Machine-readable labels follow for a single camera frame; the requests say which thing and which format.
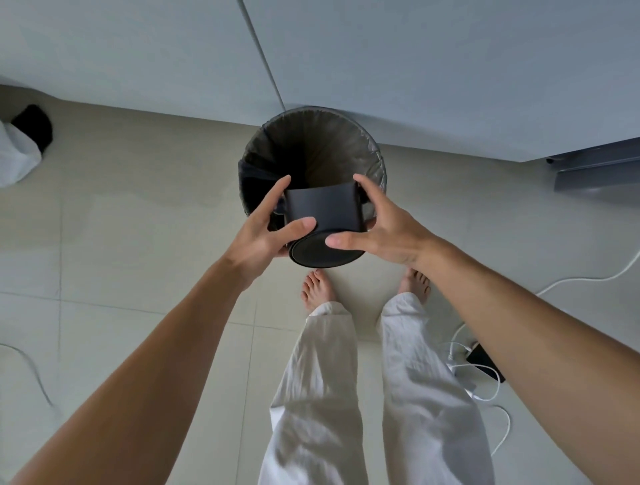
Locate small black cylindrical container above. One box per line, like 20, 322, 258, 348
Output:
282, 182, 368, 268

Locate person's right forearm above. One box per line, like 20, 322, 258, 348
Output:
415, 235, 640, 485

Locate long white cable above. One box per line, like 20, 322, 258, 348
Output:
536, 248, 640, 297

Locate looped white charging cable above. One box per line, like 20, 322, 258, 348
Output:
446, 324, 512, 456

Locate person's right foot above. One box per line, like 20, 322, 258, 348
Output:
397, 267, 432, 305

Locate person's left foot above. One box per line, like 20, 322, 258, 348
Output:
300, 269, 339, 316

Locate person's right hand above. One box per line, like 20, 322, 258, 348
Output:
325, 173, 441, 268

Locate white trousers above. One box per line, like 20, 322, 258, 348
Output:
257, 292, 496, 485

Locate black phone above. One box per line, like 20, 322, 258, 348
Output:
465, 342, 506, 384

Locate person's left forearm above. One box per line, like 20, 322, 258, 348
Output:
7, 255, 251, 485

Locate person's foot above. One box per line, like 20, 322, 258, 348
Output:
300, 269, 339, 316
397, 267, 432, 305

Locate thin grey floor cable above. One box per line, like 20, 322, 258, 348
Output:
0, 343, 62, 416

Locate person's left hand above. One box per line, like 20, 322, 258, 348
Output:
221, 174, 318, 291

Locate round trash bin grey liner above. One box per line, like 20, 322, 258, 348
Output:
238, 106, 388, 233

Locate white cabinet door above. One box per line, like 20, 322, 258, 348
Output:
0, 0, 287, 127
242, 0, 640, 163

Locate white plastic bag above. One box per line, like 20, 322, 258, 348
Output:
0, 121, 43, 189

